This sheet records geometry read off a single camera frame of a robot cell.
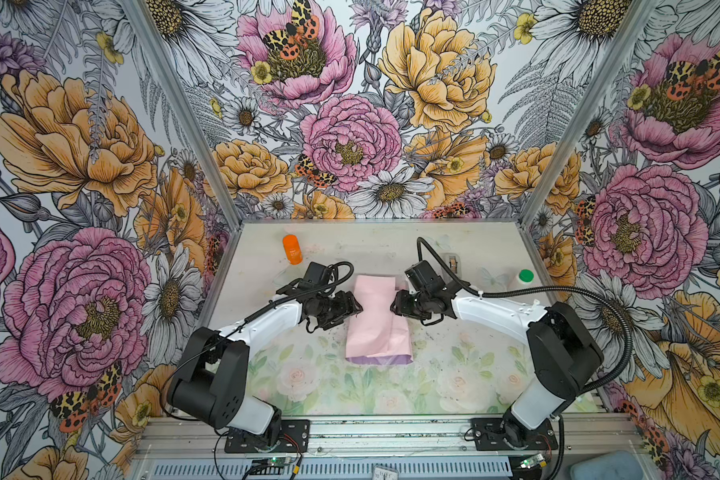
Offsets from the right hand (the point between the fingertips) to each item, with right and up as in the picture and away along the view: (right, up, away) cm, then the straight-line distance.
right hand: (398, 317), depth 88 cm
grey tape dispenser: (+20, +15, +16) cm, 30 cm away
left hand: (-13, -1, -2) cm, 13 cm away
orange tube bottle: (-35, +20, +17) cm, 44 cm away
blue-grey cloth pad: (+48, -30, -19) cm, 59 cm away
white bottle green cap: (+40, +11, +5) cm, 42 cm away
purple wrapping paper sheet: (-6, -4, -5) cm, 8 cm away
